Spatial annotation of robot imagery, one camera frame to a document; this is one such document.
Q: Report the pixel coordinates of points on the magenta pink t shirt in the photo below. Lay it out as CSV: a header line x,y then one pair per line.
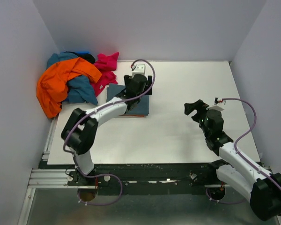
x,y
106,65

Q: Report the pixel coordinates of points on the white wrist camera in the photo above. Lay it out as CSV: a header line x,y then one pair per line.
x,y
219,104
138,69

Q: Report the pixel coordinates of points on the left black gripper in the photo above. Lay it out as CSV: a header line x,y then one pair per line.
x,y
127,79

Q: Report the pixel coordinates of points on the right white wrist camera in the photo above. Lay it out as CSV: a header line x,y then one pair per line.
x,y
219,104

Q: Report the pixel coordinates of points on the aluminium frame rail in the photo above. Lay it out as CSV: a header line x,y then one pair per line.
x,y
49,178

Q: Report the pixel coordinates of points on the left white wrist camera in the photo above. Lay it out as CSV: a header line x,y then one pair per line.
x,y
138,69

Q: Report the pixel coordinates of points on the blue plastic bin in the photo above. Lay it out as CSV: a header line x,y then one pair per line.
x,y
79,52

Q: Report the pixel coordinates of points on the teal blue t shirt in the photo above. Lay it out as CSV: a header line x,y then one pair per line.
x,y
79,88

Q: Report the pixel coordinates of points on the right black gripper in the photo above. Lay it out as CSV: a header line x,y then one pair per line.
x,y
189,107

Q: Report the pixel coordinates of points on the orange shirt underneath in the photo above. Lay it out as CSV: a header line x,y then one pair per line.
x,y
131,116

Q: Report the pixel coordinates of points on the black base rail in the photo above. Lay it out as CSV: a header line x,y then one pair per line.
x,y
144,179

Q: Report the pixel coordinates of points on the grey blue t shirt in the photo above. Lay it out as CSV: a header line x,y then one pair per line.
x,y
142,108

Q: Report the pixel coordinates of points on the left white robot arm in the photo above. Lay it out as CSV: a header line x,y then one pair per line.
x,y
80,130

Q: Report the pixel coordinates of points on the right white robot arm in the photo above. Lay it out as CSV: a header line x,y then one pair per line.
x,y
259,186

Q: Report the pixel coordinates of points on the orange t shirt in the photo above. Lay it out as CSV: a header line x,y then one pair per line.
x,y
52,86

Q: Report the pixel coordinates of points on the black t shirt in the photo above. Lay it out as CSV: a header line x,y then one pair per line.
x,y
87,57

